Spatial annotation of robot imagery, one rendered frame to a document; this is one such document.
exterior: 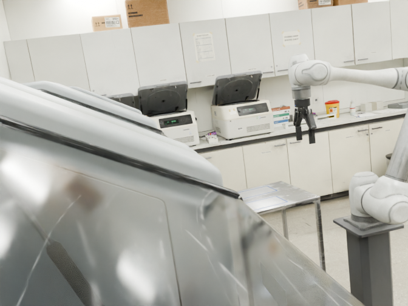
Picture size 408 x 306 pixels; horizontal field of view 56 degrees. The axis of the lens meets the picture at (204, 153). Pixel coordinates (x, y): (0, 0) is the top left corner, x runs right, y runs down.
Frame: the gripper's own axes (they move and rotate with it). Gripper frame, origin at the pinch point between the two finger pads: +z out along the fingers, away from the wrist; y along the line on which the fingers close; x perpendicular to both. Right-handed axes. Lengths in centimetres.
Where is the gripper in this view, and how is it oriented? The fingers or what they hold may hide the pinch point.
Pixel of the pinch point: (305, 139)
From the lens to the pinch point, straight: 198.3
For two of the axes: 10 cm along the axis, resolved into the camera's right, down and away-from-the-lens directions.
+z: 1.3, 9.7, 1.8
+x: -9.7, 1.7, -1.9
